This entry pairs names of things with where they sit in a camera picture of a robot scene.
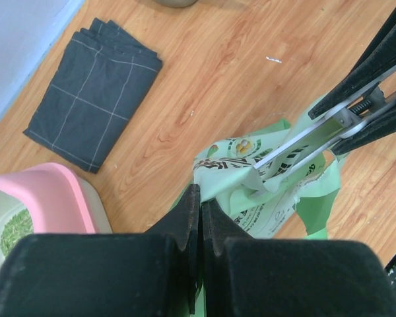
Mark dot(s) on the piano pattern bag clip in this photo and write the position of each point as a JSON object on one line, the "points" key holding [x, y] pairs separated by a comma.
{"points": [[325, 131]]}

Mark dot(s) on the green cat litter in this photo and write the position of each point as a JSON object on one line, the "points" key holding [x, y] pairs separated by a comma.
{"points": [[19, 226]]}

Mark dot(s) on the dark checked folded cloth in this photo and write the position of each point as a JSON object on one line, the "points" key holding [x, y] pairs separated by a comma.
{"points": [[104, 75]]}

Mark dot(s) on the pink litter box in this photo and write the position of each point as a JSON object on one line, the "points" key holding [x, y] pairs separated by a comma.
{"points": [[57, 200]]}

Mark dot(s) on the grey metal scoop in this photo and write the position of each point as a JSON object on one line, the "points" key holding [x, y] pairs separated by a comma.
{"points": [[177, 4]]}

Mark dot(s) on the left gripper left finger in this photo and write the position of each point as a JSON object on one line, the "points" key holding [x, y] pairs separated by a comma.
{"points": [[155, 273]]}

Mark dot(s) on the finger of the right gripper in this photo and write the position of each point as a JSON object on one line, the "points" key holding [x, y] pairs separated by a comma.
{"points": [[377, 61], [379, 128]]}

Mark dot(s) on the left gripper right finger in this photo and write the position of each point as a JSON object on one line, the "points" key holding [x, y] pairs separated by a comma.
{"points": [[245, 276]]}

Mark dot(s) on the green litter bag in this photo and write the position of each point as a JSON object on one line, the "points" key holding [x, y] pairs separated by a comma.
{"points": [[261, 201]]}

